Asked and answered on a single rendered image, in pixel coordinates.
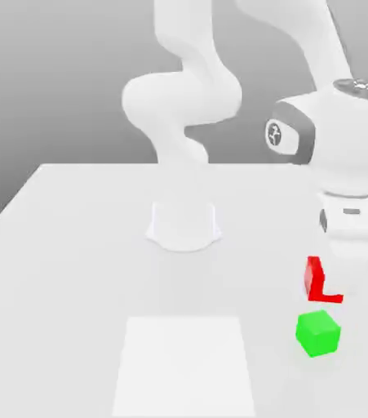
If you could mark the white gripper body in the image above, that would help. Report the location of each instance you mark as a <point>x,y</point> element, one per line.
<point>350,249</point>

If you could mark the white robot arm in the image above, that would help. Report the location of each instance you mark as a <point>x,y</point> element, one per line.
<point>183,98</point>

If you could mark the small red cube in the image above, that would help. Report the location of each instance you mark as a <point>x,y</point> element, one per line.
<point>314,287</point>

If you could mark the small green cube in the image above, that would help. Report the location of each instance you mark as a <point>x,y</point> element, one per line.
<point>317,333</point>

